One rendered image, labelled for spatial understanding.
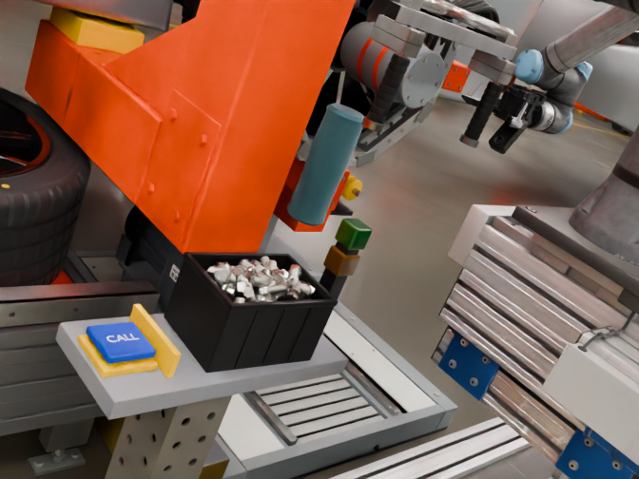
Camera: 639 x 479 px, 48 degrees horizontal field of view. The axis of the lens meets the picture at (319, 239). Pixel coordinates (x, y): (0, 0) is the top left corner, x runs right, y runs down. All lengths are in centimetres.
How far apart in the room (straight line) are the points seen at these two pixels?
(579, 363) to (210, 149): 59
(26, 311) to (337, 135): 70
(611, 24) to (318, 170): 70
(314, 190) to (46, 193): 56
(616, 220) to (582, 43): 81
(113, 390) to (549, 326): 58
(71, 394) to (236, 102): 60
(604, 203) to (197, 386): 59
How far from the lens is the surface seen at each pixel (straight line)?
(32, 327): 123
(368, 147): 179
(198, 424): 113
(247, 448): 154
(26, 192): 126
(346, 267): 116
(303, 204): 156
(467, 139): 167
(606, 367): 90
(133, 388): 97
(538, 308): 104
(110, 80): 137
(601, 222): 100
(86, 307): 124
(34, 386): 130
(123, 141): 131
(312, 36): 111
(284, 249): 207
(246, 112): 108
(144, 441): 115
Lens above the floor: 103
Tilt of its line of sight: 21 degrees down
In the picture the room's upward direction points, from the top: 23 degrees clockwise
